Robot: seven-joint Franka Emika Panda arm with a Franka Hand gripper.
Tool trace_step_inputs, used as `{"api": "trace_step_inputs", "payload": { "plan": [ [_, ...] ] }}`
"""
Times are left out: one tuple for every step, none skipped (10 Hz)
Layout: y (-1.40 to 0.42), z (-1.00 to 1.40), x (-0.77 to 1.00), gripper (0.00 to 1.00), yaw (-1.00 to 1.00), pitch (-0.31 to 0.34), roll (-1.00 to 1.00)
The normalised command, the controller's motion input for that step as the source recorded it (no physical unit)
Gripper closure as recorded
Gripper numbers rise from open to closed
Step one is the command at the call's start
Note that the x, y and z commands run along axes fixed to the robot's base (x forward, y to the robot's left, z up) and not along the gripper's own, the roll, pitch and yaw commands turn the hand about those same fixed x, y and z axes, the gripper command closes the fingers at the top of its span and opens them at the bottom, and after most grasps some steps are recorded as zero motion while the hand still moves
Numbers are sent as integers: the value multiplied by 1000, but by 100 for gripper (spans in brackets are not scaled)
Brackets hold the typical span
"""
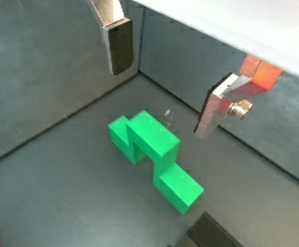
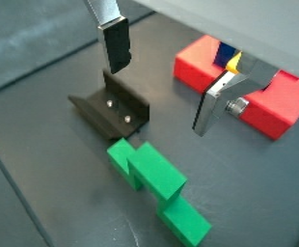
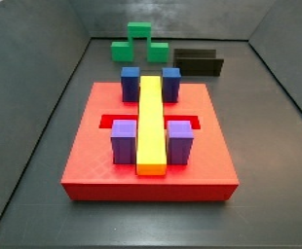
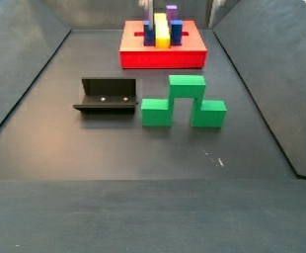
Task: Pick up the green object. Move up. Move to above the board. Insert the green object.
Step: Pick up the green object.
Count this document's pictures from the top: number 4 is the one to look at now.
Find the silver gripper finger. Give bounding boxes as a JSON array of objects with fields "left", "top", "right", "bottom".
[{"left": 139, "top": 0, "right": 154, "bottom": 20}]

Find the green bridge-shaped block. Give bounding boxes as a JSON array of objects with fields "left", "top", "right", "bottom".
[{"left": 142, "top": 75, "right": 228, "bottom": 127}]

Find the red board base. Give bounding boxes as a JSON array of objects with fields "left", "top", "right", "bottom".
[{"left": 119, "top": 20, "right": 208, "bottom": 69}]

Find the purple bridge-shaped block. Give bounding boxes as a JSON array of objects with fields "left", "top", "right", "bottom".
[{"left": 143, "top": 4, "right": 179, "bottom": 23}]

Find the yellow long block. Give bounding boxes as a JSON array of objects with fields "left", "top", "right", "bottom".
[{"left": 154, "top": 13, "right": 170, "bottom": 48}]

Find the blue bridge-shaped block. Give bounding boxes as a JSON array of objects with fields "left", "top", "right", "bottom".
[{"left": 145, "top": 20, "right": 183, "bottom": 46}]

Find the black angled bracket holder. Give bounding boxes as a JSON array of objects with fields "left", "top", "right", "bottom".
[{"left": 73, "top": 77, "right": 138, "bottom": 112}]

